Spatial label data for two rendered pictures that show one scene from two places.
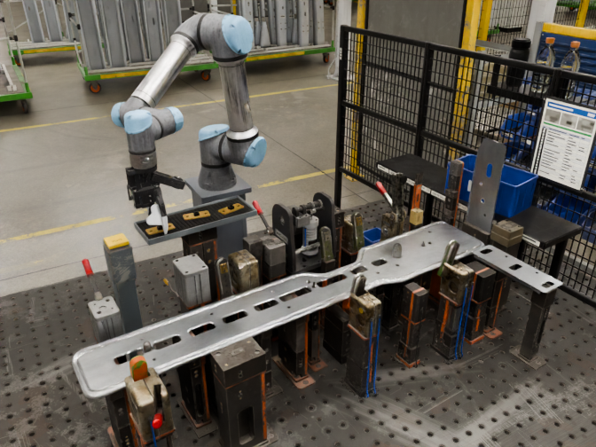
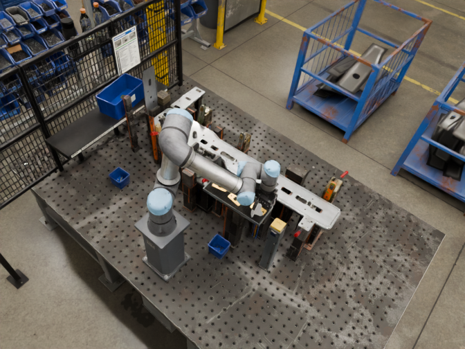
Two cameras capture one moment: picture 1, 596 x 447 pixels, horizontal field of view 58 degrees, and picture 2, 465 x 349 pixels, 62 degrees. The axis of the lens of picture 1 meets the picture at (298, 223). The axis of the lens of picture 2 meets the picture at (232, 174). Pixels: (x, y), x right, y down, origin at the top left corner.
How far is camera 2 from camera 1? 2.69 m
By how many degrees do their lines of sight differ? 84
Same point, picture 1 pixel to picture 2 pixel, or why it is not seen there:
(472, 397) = (229, 136)
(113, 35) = not seen: outside the picture
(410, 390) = not seen: hidden behind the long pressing
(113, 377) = (329, 207)
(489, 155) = (147, 76)
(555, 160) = (126, 60)
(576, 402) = (218, 110)
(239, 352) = (297, 168)
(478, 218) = (151, 106)
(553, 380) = not seen: hidden behind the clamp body
